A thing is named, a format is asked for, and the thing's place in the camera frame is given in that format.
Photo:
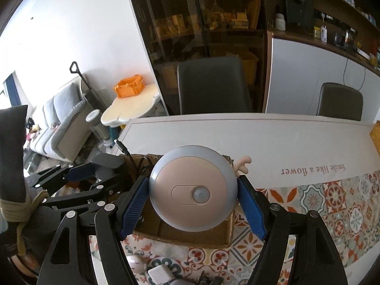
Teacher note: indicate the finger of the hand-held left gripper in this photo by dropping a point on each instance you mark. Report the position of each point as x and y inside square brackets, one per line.
[104, 188]
[81, 172]

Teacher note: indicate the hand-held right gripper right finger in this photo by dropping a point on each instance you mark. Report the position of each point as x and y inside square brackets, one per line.
[252, 210]

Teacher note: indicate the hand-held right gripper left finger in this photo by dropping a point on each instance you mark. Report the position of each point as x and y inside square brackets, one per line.
[133, 207]

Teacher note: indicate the round pink night light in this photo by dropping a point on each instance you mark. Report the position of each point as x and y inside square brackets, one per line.
[178, 178]

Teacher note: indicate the cardboard box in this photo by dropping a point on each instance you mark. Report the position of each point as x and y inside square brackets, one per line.
[184, 238]

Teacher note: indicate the person's left forearm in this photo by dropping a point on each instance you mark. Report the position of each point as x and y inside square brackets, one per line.
[12, 142]

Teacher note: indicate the person's left hand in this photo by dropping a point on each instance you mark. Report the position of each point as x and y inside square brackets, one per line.
[25, 266]

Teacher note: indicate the pink antler-shaped toy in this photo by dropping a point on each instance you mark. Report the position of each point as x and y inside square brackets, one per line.
[242, 164]

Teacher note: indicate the grey sofa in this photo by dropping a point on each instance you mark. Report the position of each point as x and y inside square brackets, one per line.
[63, 121]

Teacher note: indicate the white round object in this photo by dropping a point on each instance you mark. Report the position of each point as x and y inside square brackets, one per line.
[136, 262]

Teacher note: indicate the white square charger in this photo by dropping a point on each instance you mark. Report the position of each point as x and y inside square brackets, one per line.
[158, 276]

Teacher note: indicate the patterned white tablecloth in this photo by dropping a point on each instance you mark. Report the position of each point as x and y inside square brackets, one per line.
[237, 133]

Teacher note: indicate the cream flower-shaped table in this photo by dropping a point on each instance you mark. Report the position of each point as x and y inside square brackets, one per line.
[130, 108]

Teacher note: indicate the orange plastic crate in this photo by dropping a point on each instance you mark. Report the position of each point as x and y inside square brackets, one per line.
[129, 87]

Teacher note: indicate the wide dark grey chair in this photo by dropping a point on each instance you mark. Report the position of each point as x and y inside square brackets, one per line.
[212, 86]

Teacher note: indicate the narrow dark grey chair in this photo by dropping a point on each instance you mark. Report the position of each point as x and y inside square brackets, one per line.
[340, 101]

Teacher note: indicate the yellow storage bin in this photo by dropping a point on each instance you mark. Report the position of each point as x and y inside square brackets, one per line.
[249, 68]

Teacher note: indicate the white cabinet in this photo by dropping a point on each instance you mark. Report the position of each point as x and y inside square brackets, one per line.
[297, 74]

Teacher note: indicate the dark glass cabinet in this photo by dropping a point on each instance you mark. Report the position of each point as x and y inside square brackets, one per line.
[184, 20]

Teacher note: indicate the white jar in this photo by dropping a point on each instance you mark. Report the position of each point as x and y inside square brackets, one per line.
[280, 22]

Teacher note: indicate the black coffee machine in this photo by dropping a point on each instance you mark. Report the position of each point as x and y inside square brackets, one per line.
[298, 6]

